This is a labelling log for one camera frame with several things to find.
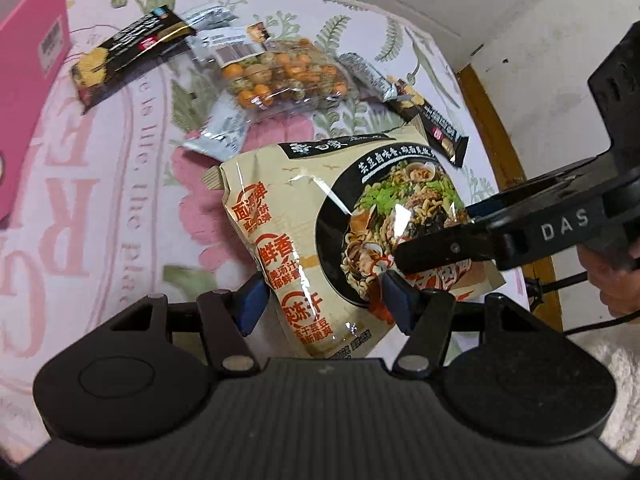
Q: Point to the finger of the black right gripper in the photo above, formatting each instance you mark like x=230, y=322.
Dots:
x=450, y=245

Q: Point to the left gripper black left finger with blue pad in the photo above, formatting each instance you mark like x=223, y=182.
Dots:
x=226, y=319

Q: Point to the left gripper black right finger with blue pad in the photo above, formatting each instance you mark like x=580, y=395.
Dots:
x=425, y=316

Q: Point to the black snack bar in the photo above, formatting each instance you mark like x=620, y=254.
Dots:
x=440, y=132

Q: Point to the beige noodle packet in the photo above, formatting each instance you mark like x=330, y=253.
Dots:
x=323, y=220

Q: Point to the silver snack packet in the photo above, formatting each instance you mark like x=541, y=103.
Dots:
x=369, y=76

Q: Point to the white snack bar packet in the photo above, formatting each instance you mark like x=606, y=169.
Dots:
x=225, y=130
x=208, y=16

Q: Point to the clear bag of mixed nuts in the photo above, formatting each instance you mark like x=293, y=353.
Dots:
x=262, y=72

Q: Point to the black snack bar wrapper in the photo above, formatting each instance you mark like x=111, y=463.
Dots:
x=103, y=70

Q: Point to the person's right hand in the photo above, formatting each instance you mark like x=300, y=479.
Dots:
x=619, y=289

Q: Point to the floral bed sheet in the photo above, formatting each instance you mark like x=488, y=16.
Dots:
x=111, y=208

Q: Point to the pink cardboard box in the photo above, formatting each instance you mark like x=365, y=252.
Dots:
x=35, y=38

